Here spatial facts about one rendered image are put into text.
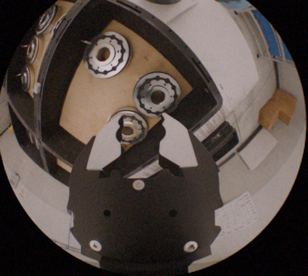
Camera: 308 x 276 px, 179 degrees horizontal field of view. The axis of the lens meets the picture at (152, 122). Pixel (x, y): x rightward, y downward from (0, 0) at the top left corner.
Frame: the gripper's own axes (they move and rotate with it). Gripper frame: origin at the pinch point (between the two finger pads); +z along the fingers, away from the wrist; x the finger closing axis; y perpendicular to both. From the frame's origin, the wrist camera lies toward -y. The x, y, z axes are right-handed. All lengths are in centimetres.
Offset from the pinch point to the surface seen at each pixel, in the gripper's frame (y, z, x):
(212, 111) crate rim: 0.6, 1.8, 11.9
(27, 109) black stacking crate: -3.4, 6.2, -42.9
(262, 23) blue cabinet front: -105, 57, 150
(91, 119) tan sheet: 6.3, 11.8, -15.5
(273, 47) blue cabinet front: -79, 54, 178
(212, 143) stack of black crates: 53, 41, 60
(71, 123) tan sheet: 7.2, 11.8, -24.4
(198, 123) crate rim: 3.0, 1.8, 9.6
